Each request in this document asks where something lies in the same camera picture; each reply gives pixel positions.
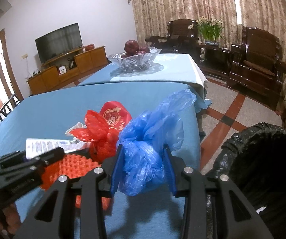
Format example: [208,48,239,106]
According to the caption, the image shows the white box in cabinet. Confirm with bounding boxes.
[58,65,67,74]

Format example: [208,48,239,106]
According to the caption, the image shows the blue tablecloth near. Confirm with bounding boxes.
[0,82,187,238]

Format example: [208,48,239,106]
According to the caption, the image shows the orange foam fruit net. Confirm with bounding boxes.
[39,153,113,211]

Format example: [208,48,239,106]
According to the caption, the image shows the blue plastic bag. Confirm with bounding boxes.
[117,89,196,196]

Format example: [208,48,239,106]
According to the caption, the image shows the red paper cup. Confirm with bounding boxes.
[99,101,132,132]

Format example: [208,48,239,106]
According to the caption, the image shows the black chair at left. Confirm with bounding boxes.
[0,93,21,122]

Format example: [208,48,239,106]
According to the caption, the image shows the black trash bin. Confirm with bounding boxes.
[206,122,286,238]

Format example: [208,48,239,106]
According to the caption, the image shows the dark wooden armchair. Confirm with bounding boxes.
[227,26,286,110]
[145,18,199,53]

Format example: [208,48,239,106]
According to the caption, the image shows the floral beige curtain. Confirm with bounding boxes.
[128,0,286,107]

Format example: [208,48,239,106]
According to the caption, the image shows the dark wooden armchair right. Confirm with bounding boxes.
[227,26,286,110]

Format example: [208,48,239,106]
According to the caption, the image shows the red bowl on cabinet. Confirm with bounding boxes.
[84,44,95,51]

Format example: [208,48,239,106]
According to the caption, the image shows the black flat television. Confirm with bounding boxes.
[35,23,83,63]

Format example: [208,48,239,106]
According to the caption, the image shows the light blue tablecloth far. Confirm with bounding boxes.
[80,53,212,113]

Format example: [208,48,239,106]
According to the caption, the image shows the dark wooden armchair far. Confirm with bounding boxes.
[145,18,199,53]

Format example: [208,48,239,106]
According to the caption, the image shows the white printed leaflet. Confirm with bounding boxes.
[26,138,90,159]

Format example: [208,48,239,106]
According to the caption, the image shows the white plastic bag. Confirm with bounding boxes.
[65,122,87,136]

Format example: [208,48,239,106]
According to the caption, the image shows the red plastic bag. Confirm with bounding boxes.
[71,110,119,163]

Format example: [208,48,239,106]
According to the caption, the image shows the glass fruit bowl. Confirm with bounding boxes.
[107,47,162,73]

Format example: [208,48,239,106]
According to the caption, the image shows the red apples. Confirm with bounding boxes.
[121,40,150,58]

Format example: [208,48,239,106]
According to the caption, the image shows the green potted plant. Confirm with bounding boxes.
[197,17,224,43]

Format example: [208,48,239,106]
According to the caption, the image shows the dark wooden side table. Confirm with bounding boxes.
[198,44,234,80]

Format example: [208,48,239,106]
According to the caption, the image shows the wooden tv cabinet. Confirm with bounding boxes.
[27,46,108,95]

